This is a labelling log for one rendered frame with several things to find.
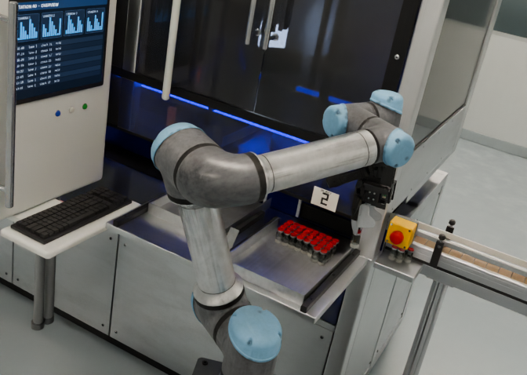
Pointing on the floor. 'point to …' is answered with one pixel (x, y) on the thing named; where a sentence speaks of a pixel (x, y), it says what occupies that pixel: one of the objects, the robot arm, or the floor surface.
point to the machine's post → (354, 308)
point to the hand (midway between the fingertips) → (355, 227)
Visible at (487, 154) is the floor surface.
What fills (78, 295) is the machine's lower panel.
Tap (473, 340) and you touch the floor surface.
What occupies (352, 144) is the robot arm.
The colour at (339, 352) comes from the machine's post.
